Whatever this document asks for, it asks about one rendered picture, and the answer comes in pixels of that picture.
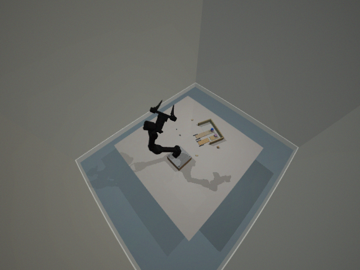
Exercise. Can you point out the beige zigzag-patterned strip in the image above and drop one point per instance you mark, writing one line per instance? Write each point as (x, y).
(200, 135)

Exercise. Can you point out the brown u-shaped low wall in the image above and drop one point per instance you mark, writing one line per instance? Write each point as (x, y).
(212, 135)

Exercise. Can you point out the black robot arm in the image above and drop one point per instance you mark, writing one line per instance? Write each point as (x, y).
(152, 129)

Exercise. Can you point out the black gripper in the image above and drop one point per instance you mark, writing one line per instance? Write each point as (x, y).
(162, 117)

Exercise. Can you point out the tan strip with orange polka dots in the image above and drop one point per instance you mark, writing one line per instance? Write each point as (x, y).
(203, 141)

